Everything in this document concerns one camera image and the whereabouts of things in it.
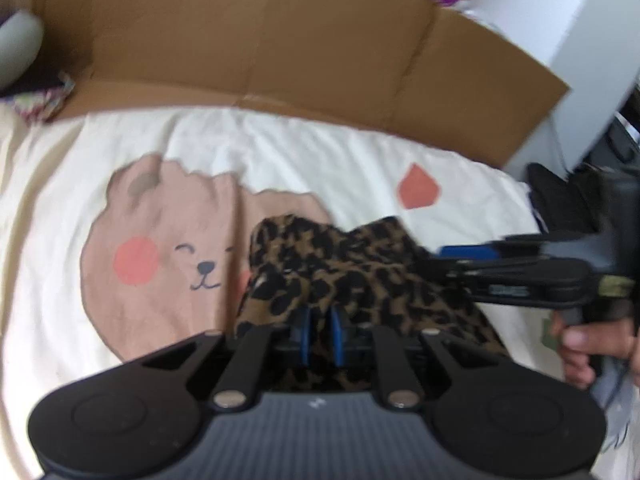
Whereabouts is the cream bear print bedsheet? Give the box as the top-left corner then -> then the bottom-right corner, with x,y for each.
0,102 -> 637,480

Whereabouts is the leopard print garment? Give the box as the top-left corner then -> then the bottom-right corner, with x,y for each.
233,214 -> 508,392

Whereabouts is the grey neck pillow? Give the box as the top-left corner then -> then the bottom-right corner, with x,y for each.
0,10 -> 44,90

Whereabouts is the floral folded cloth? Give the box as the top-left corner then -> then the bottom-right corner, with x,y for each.
2,73 -> 75,124

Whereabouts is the brown cardboard sheet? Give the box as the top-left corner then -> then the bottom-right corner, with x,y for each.
19,0 -> 573,168

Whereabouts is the person's right hand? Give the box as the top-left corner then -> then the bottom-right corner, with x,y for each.
550,312 -> 639,389

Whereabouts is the white pillar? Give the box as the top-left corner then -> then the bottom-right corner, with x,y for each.
471,0 -> 639,178

